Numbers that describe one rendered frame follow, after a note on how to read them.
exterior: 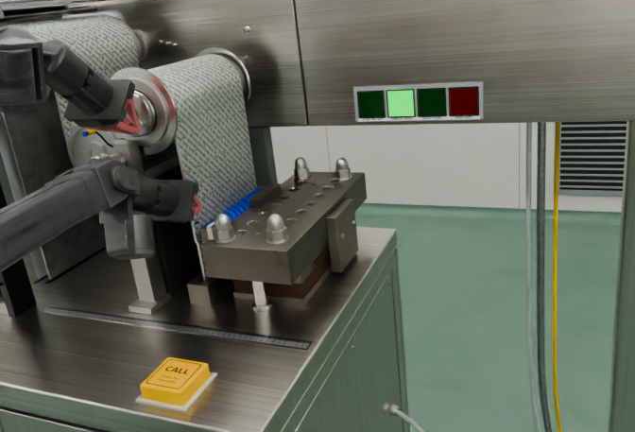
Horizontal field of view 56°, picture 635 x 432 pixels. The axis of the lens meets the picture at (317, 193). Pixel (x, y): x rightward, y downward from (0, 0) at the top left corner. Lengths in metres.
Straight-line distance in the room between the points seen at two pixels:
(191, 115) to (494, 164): 2.76
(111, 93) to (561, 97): 0.75
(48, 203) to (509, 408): 1.79
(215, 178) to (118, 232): 0.29
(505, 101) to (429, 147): 2.54
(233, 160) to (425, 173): 2.64
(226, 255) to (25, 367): 0.36
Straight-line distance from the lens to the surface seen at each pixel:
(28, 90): 0.84
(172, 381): 0.88
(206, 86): 1.10
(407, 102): 1.17
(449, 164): 3.67
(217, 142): 1.12
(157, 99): 1.01
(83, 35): 1.24
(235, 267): 1.00
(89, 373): 1.00
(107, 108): 0.92
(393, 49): 1.17
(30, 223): 0.74
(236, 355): 0.94
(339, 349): 1.03
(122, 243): 0.88
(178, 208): 0.98
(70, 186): 0.79
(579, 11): 1.12
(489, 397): 2.28
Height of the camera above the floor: 1.41
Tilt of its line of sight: 19 degrees down
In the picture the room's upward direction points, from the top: 7 degrees counter-clockwise
